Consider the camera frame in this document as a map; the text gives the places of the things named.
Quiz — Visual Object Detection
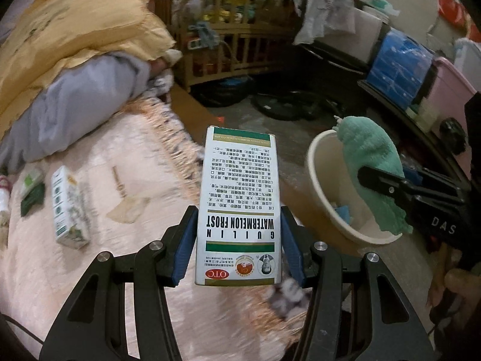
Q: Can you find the blue snack bag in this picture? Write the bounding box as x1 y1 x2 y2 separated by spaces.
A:
333 205 352 225

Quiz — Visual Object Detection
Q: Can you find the green white milk carton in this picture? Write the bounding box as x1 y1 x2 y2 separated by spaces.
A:
51 165 90 249

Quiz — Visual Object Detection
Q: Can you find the white long medicine box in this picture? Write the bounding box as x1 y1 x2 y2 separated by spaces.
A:
196 125 282 287

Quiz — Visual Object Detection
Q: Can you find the white green tissue pack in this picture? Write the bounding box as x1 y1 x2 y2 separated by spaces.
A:
21 167 45 195

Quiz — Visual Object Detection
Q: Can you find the cream trash bucket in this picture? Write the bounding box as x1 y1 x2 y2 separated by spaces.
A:
305 130 401 245

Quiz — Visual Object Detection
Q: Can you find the person right hand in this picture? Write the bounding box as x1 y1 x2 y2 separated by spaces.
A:
426 243 480 329

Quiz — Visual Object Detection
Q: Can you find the pink storage bin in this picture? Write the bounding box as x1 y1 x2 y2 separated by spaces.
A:
426 57 477 137

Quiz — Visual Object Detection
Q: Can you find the blue plastic drawer cabinet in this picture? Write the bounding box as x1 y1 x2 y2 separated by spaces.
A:
366 29 434 110

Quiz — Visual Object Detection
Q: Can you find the pink quilted bedspread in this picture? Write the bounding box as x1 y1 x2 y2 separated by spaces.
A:
1 100 305 360

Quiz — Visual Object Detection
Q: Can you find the white pink bottle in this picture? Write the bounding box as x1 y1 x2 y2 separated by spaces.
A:
0 174 12 221

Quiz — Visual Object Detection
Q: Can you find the white crumpled clothing pile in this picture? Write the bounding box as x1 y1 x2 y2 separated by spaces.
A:
291 0 355 45

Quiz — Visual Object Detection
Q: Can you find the wooden baby crib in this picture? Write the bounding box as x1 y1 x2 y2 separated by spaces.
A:
154 0 299 90

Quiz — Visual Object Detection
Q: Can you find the grey blue blanket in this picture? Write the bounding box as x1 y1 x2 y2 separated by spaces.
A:
1 52 150 174

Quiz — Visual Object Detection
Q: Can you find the yellow frilled pillow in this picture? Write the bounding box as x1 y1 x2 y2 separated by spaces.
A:
1 0 175 134

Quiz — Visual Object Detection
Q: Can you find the wooden bed frame rail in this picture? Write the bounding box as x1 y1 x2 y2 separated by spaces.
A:
170 84 225 146

